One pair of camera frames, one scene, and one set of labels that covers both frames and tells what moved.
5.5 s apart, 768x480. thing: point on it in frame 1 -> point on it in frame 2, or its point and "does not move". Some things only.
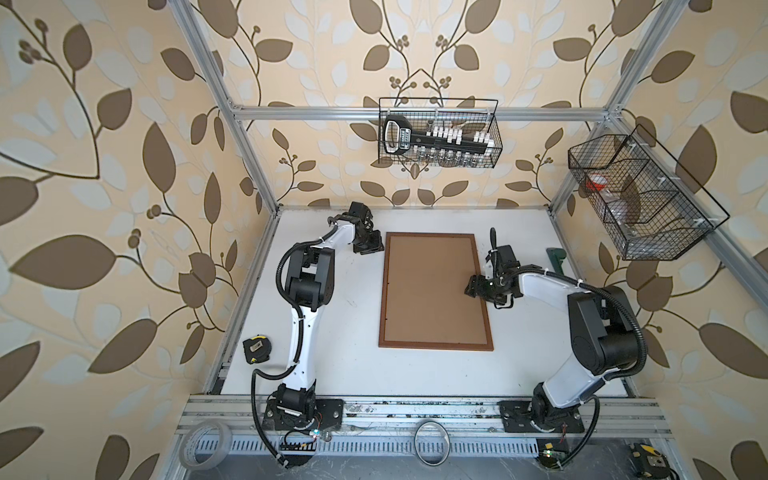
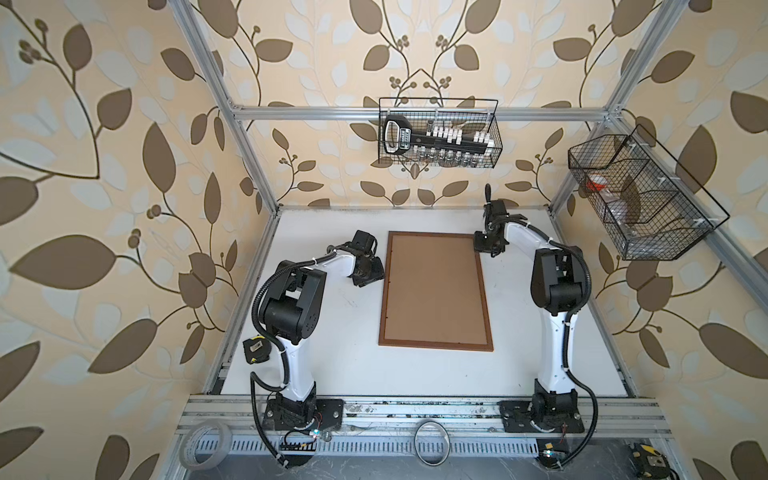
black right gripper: [474, 285] -> [479, 247]
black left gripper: [377, 245] -> [380, 271]
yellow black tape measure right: [649, 463] does not move
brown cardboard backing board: [426, 300] does not move
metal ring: [415, 447] does not move
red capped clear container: [598, 182] does not move
